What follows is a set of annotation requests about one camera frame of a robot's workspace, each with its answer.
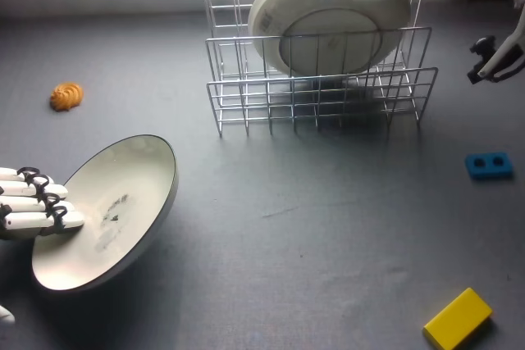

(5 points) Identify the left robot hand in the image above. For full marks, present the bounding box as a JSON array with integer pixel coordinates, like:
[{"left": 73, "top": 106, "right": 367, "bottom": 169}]
[{"left": 0, "top": 166, "right": 86, "bottom": 326}]

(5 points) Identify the white plate with black rim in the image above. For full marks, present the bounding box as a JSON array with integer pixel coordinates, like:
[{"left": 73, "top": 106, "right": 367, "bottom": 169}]
[
  {"left": 247, "top": 0, "right": 413, "bottom": 76},
  {"left": 31, "top": 134, "right": 180, "bottom": 294}
]

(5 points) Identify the orange swirl cookie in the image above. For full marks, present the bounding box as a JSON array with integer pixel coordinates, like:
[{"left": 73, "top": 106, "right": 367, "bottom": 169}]
[{"left": 49, "top": 82, "right": 85, "bottom": 113}]

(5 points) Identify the yellow rectangular block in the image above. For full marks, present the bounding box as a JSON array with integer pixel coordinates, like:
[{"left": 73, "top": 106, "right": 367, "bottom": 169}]
[{"left": 422, "top": 287, "right": 495, "bottom": 350}]

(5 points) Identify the blue block with two holes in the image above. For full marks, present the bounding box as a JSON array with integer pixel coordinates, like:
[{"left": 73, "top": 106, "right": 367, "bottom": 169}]
[{"left": 464, "top": 152, "right": 515, "bottom": 181}]

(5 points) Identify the silver wire dish rack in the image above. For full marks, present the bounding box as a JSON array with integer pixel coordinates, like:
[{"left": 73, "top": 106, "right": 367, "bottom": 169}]
[{"left": 201, "top": 0, "right": 439, "bottom": 138}]

